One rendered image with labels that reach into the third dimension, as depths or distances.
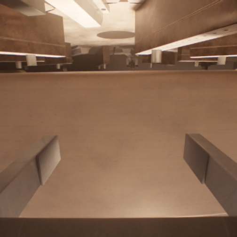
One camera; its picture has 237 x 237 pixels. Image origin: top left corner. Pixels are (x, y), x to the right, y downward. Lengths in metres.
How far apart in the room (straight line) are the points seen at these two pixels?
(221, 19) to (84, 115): 0.68
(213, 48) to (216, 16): 1.49
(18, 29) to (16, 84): 1.41
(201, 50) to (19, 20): 1.89
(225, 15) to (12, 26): 1.43
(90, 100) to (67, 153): 0.10
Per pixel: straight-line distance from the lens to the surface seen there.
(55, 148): 0.16
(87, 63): 6.45
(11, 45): 1.64
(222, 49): 2.32
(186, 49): 3.25
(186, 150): 0.17
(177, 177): 0.32
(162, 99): 0.26
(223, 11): 0.83
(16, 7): 0.86
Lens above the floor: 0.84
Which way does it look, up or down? 16 degrees up
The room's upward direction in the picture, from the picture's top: 179 degrees clockwise
